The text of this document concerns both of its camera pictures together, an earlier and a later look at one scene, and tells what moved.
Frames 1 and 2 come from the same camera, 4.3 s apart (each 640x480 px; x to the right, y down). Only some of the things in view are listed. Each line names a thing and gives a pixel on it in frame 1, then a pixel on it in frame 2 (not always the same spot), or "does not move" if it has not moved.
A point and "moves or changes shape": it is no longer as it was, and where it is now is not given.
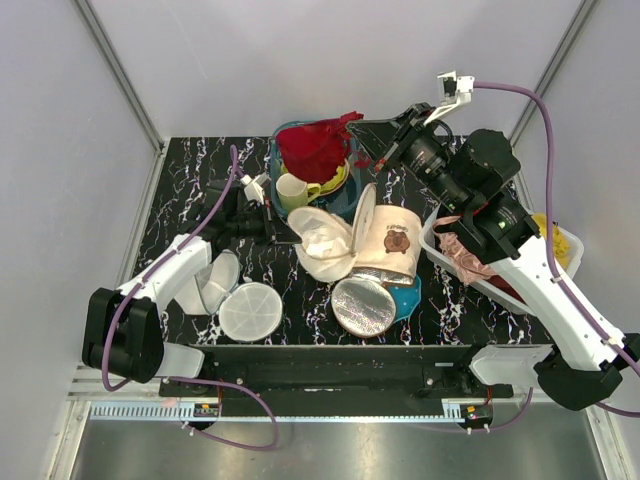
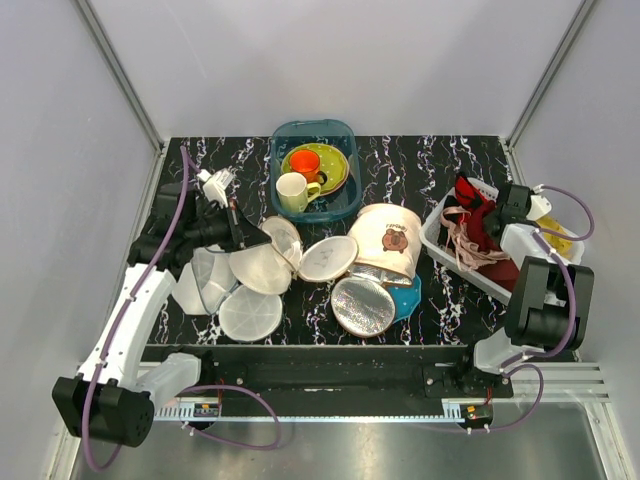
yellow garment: [561, 246] does not move
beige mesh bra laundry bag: [330, 245] to [271, 267]
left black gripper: [282, 232] to [244, 234]
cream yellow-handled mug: [293, 192] does not move
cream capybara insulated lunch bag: [386, 245] does not move
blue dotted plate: [407, 297] does not move
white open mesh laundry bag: [247, 311] does not move
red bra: [318, 148] moves or changes shape
